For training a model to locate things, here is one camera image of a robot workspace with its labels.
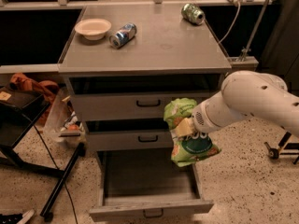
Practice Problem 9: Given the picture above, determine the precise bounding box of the black floor cable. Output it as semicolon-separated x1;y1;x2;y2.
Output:
18;112;78;224

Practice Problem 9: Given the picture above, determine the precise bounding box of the black tripod wheel base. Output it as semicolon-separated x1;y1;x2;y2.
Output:
264;132;299;164

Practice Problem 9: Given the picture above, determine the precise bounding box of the grey bottom drawer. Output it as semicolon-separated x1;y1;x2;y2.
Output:
90;147;214;222

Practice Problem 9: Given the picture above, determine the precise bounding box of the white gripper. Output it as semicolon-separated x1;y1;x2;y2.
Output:
175;92;231;137

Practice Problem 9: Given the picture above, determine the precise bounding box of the clear plastic bag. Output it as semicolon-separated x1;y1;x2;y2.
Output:
43;87;86;147

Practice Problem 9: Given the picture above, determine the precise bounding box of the white paper bowl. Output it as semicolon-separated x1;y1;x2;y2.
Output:
75;19;111;41

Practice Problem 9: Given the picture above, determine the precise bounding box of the blue soda can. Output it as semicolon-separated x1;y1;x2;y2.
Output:
109;22;137;49

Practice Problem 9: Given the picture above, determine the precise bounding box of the dark grey cabinet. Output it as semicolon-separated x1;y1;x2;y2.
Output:
261;0;299;94

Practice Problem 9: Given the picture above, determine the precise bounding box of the green rice chip bag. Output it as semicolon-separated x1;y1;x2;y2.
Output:
164;98;221;167

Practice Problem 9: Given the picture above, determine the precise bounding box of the grey top drawer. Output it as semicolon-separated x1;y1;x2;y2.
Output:
71;91;214;121

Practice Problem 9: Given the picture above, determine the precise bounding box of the green soda can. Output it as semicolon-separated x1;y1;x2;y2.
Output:
181;4;206;25

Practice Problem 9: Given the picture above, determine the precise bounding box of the grey drawer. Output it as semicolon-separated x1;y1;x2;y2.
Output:
86;130;173;151
90;147;214;222
71;91;214;121

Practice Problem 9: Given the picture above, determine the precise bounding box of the black metal cart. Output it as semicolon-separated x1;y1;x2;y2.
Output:
0;87;85;222

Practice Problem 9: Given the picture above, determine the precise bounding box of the white power cable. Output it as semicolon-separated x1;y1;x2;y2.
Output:
218;1;243;45

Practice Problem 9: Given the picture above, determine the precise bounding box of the grey middle drawer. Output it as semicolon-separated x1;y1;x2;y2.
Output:
86;130;173;151

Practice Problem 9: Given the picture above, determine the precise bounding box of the grey drawer cabinet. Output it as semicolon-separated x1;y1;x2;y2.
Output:
57;3;233;161

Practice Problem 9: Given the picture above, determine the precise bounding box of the metal stand pole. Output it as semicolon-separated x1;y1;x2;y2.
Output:
237;0;270;62

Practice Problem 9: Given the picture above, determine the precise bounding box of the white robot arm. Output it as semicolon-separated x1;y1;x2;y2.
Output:
175;70;299;137

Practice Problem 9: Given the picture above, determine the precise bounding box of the orange cloth bag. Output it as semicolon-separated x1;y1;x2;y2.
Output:
10;73;60;125

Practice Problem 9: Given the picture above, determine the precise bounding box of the black white shoe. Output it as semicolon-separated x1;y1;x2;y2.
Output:
0;209;35;224

